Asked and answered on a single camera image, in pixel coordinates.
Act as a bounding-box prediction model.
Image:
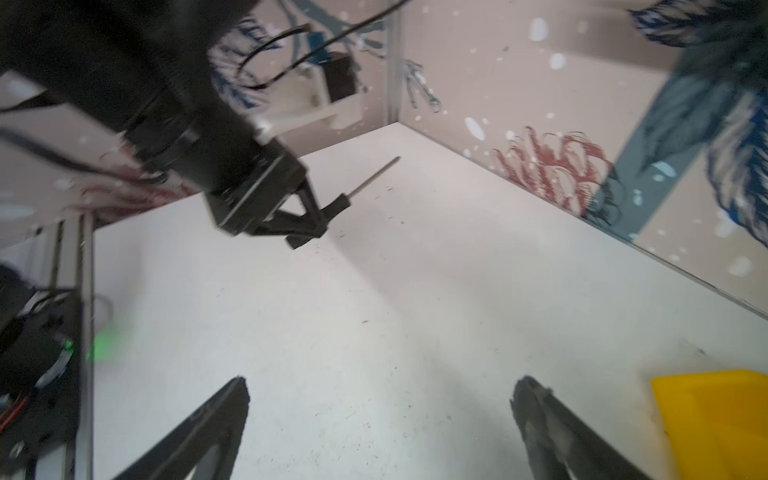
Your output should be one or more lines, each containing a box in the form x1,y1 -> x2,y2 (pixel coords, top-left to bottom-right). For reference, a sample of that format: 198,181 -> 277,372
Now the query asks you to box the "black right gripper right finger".
510,376 -> 647,479

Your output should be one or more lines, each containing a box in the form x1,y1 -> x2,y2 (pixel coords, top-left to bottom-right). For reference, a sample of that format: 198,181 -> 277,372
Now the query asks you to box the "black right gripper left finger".
117,377 -> 250,480

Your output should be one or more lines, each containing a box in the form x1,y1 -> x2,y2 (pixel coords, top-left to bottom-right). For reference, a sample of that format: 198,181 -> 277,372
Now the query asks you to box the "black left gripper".
205,139 -> 351,249

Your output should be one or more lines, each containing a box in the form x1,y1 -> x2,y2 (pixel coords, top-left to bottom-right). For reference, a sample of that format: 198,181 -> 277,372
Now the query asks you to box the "black screwdriver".
322,156 -> 401,221

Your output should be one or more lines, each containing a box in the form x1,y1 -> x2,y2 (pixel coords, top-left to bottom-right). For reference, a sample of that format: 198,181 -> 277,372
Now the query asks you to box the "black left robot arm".
1,1 -> 350,248

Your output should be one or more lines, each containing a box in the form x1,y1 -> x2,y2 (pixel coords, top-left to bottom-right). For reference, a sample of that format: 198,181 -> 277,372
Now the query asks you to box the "yellow plastic bin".
651,370 -> 767,479

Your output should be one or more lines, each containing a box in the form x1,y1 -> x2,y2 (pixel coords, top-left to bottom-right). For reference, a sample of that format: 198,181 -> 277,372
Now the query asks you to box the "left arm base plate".
1,265 -> 79,475

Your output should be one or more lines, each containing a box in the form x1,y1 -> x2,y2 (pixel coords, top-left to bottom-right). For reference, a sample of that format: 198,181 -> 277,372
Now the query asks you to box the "aluminium front rail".
50,213 -> 95,479

